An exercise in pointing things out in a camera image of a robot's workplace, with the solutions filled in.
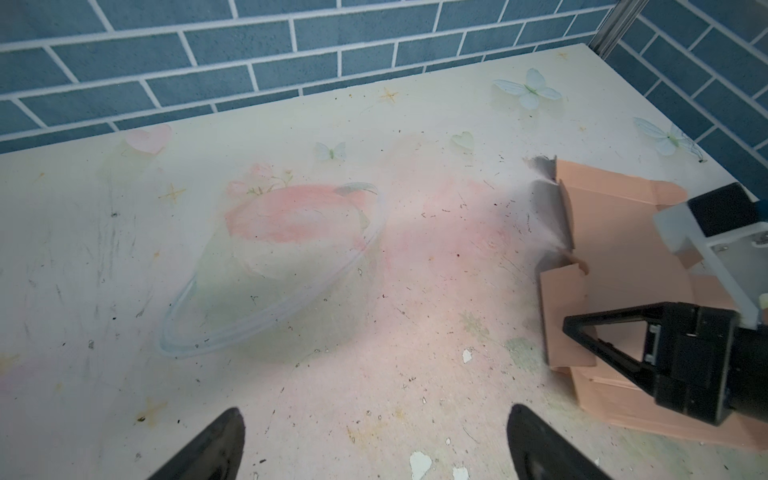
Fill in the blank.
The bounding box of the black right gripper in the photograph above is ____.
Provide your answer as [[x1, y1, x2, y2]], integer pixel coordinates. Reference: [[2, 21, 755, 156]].
[[562, 302, 767, 426]]

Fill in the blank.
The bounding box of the aluminium corner frame post right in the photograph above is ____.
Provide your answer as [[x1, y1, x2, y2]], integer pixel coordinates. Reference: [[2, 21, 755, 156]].
[[589, 0, 648, 60]]

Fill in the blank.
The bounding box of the pink cardboard paper box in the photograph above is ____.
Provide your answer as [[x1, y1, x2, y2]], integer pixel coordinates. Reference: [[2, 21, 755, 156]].
[[539, 160, 767, 451]]

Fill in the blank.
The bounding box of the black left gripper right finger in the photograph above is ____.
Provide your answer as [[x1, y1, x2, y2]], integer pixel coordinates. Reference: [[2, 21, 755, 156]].
[[506, 404, 610, 480]]

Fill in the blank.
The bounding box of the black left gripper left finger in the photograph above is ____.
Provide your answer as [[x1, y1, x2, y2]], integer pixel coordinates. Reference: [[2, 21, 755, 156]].
[[149, 407, 246, 480]]

